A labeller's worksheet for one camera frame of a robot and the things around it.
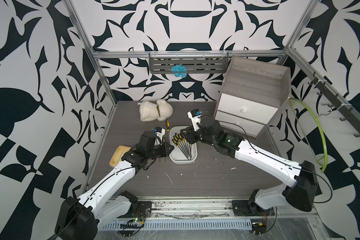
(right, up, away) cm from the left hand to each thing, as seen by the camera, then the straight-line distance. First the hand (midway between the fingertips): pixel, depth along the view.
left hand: (173, 144), depth 79 cm
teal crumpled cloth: (+3, +43, +12) cm, 45 cm away
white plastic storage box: (+2, -10, +12) cm, 16 cm away
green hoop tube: (+65, +14, -10) cm, 67 cm away
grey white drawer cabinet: (+42, +26, +3) cm, 50 cm away
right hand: (+5, +9, -5) cm, 12 cm away
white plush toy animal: (-16, +18, +21) cm, 32 cm away
